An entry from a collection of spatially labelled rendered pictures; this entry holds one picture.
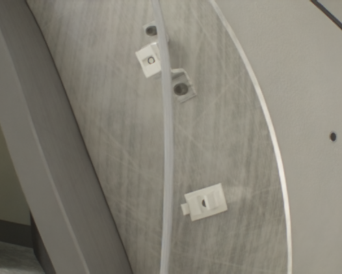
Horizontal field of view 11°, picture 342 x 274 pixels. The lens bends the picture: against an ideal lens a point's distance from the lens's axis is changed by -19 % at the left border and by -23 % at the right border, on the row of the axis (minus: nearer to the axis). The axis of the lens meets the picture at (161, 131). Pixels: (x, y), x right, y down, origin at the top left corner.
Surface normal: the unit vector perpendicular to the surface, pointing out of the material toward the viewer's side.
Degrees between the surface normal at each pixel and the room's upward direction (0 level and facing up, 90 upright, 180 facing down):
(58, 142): 59
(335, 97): 90
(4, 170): 90
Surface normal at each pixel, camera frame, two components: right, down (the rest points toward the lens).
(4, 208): 0.18, 0.17
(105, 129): -0.49, 0.11
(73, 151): 0.80, -0.36
